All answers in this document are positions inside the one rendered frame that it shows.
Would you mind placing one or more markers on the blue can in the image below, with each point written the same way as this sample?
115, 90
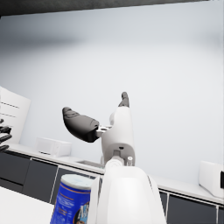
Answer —
71, 199

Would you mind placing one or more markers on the white countertop appliance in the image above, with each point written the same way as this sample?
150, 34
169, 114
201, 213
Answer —
211, 178

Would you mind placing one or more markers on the dark kitchen counter cabinets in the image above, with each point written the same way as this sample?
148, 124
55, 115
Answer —
43, 180

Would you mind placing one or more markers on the kitchen sink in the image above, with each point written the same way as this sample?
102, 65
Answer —
91, 163

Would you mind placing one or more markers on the white microwave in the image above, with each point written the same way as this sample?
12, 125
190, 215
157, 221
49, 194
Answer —
53, 146

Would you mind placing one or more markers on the white tall cabinet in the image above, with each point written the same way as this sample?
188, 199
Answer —
11, 115

